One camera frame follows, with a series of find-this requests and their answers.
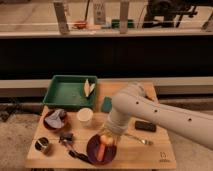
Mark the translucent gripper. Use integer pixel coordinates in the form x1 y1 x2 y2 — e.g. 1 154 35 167
99 127 121 146

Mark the red yellow apple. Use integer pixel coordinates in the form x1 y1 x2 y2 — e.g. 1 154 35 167
100 135 114 145

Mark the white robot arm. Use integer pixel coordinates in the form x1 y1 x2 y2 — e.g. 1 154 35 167
104 83 213 150

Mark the white paper cup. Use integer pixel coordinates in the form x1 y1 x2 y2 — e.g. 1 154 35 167
77 108 93 126

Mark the small metal cup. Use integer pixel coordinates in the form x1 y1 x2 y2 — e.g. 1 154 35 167
35 137 50 153

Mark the green sponge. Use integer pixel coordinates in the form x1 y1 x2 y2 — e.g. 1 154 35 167
101 97 112 113

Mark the black rectangular remote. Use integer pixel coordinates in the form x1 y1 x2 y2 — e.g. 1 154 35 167
135 121 156 132

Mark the orange carrot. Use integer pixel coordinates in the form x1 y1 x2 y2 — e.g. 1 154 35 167
97 143 106 162

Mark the dark red plate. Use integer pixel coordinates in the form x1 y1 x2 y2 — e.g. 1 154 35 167
86 134 117 165

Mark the dark brown dried bunch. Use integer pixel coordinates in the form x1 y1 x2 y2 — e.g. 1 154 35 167
145 94 154 102

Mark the yellow white item in tray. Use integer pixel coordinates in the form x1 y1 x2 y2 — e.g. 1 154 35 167
84 79 95 98

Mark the black binder clip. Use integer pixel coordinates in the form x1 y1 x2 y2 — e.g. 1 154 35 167
59 133 73 143

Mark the wooden table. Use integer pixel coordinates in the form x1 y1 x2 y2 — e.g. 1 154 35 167
25 82 176 170

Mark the dark red bowl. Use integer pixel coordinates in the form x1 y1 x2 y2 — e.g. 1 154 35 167
43 109 68 131

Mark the crumpled grey cloth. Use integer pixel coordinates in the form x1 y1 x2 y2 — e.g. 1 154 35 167
45 109 66 129

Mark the green plastic tray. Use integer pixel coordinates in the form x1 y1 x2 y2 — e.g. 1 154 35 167
43 75 97 110

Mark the green box on shelf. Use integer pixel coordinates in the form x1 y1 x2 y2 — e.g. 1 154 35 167
111 19 135 29

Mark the red object on shelf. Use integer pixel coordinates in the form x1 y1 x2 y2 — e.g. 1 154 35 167
74 21 87 29

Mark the black machine on shelf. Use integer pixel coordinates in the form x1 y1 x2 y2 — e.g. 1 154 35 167
142 0 199 28

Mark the black handled tool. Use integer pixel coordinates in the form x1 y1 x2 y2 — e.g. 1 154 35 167
66 143 90 163

